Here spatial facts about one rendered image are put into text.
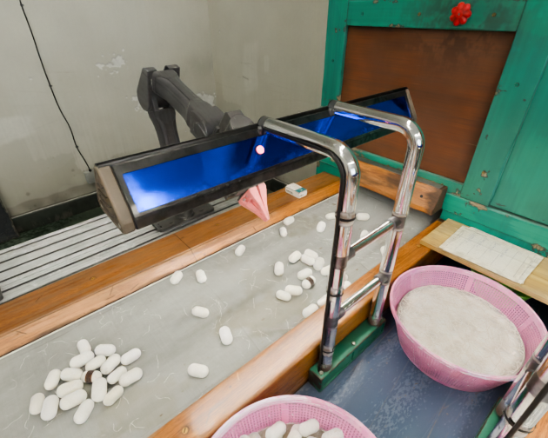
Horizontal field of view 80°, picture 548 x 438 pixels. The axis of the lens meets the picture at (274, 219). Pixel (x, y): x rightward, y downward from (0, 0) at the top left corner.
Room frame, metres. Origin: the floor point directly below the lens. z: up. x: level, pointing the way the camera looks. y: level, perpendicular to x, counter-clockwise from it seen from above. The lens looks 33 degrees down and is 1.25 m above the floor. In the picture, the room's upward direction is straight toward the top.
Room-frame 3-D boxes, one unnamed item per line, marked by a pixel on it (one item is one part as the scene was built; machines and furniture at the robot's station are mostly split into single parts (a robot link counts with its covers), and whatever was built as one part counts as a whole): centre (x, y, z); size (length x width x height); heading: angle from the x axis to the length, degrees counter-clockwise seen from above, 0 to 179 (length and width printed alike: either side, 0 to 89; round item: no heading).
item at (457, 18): (0.82, -0.40, 1.24); 0.04 x 0.02 x 0.04; 41
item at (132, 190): (0.52, -0.04, 1.08); 0.62 x 0.08 x 0.07; 131
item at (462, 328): (0.43, -0.36, 0.71); 0.22 x 0.22 x 0.06
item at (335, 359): (0.46, -0.09, 0.90); 0.20 x 0.19 x 0.45; 131
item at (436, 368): (0.43, -0.36, 0.72); 0.27 x 0.27 x 0.10
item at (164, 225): (0.92, 0.30, 0.71); 0.20 x 0.07 x 0.08; 133
